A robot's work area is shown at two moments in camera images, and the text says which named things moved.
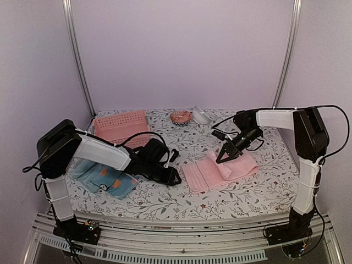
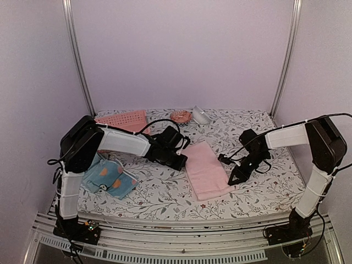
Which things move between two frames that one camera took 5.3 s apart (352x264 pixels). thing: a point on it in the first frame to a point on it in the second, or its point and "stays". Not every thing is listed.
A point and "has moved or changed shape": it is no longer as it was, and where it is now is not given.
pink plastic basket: x=117 y=128 stays
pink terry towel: x=202 y=175 has moved or changed shape
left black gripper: x=170 y=179 to x=178 y=166
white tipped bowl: x=199 y=116 stays
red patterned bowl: x=180 y=117 stays
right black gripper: x=232 y=149 to x=242 y=175
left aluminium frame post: x=67 y=4 stays
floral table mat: x=268 y=179 stays
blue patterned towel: x=102 y=179 stays
